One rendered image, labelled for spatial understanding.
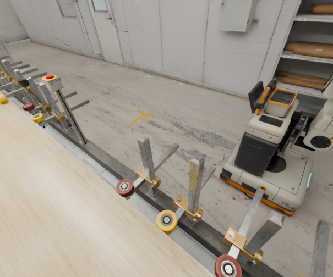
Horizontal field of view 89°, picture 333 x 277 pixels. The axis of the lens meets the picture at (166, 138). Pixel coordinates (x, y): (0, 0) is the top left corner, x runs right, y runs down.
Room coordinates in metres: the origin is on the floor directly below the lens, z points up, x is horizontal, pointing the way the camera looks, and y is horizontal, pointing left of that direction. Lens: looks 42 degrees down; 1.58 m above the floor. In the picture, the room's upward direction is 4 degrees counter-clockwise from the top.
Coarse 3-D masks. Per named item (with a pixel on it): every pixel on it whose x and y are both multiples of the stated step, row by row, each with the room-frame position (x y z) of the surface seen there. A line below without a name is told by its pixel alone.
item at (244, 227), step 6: (258, 192) 0.40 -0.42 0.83; (258, 198) 0.37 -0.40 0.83; (252, 204) 0.35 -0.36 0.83; (258, 204) 0.34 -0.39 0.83; (252, 210) 0.32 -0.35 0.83; (246, 216) 0.30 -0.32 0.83; (252, 216) 0.30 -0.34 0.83; (246, 222) 0.27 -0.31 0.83; (240, 228) 0.25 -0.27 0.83; (246, 228) 0.25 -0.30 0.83; (246, 234) 0.23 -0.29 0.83; (234, 246) 0.19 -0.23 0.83; (228, 252) 0.17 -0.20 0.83; (234, 252) 0.17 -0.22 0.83
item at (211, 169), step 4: (208, 168) 0.57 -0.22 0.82; (212, 168) 0.57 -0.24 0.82; (208, 172) 0.54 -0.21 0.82; (212, 172) 0.55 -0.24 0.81; (204, 176) 0.52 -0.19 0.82; (208, 176) 0.52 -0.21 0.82; (204, 180) 0.49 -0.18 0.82; (204, 184) 0.48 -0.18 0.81; (180, 208) 0.36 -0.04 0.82; (176, 212) 0.34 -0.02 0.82; (180, 212) 0.34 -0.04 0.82; (184, 212) 0.34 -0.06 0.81; (176, 216) 0.32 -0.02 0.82; (180, 216) 0.32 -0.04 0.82
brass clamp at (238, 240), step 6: (228, 228) 0.25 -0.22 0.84; (234, 234) 0.23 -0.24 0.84; (240, 234) 0.23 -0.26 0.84; (222, 240) 0.22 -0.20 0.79; (228, 240) 0.21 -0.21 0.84; (234, 240) 0.21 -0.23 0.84; (240, 240) 0.21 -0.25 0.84; (246, 240) 0.20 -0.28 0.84; (240, 246) 0.19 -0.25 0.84; (240, 252) 0.17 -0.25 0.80; (246, 252) 0.17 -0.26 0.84; (258, 252) 0.16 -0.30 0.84; (246, 258) 0.16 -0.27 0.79; (252, 258) 0.15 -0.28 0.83; (258, 258) 0.15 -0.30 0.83
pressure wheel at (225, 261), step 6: (222, 258) 0.14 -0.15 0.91; (228, 258) 0.14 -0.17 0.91; (234, 258) 0.14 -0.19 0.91; (216, 264) 0.12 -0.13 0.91; (222, 264) 0.12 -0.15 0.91; (228, 264) 0.12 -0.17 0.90; (234, 264) 0.12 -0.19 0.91; (216, 270) 0.11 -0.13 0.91; (222, 270) 0.11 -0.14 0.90; (228, 270) 0.11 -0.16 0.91; (234, 270) 0.11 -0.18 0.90; (240, 270) 0.10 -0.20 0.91; (216, 276) 0.10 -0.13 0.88; (222, 276) 0.09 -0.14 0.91; (228, 276) 0.09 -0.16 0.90; (234, 276) 0.09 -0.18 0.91; (240, 276) 0.09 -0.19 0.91
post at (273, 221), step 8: (272, 216) 0.18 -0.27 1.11; (280, 216) 0.18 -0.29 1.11; (264, 224) 0.18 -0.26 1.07; (272, 224) 0.17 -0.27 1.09; (280, 224) 0.16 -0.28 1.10; (256, 232) 0.18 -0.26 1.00; (264, 232) 0.17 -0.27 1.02; (272, 232) 0.16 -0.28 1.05; (248, 240) 0.19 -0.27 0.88; (256, 240) 0.17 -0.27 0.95; (264, 240) 0.16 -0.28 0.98; (248, 248) 0.17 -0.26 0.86; (256, 248) 0.16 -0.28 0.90; (240, 256) 0.17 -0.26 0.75
